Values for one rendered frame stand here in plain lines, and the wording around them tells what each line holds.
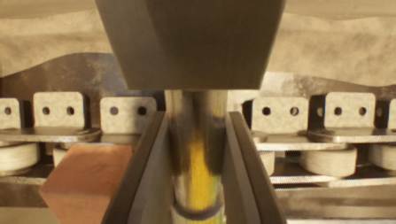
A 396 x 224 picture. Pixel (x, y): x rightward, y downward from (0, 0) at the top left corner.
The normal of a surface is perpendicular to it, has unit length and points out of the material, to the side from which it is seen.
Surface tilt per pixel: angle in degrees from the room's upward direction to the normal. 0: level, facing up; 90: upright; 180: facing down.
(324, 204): 0
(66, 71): 0
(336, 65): 10
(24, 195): 0
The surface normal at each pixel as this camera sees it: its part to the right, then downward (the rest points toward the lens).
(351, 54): 0.04, 0.41
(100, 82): -0.01, 0.10
